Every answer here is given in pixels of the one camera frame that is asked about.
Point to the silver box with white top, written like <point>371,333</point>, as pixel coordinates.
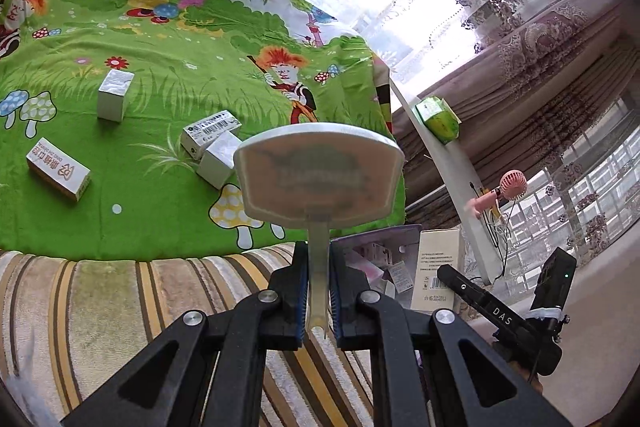
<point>114,99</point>

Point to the green tissue pack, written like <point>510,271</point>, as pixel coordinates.
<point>440,119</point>

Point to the pink hand-held fan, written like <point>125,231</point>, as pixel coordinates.
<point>512,184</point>

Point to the green cartoon printed bedsheet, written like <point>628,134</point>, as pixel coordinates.
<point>150,37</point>

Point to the tall cream box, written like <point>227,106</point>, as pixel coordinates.
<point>434,267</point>

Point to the speckled silver white box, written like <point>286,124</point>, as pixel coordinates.
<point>217,162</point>

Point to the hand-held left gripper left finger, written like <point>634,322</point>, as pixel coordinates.
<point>301,297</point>

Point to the small white barcode label box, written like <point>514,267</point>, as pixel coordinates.
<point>210,129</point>

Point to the patterned brown drape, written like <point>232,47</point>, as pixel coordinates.
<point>550,117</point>

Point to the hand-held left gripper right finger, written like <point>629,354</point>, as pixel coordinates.
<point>336,302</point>

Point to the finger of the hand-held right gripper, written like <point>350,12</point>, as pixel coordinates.
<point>480,302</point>

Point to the purple storage box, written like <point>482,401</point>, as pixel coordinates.
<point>380,237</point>

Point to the white and orange box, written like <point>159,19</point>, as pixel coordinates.
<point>57,169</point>

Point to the white plastic plate with stem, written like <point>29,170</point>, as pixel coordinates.
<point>320,177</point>

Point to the white windowsill ledge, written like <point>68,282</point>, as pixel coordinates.
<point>450,177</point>

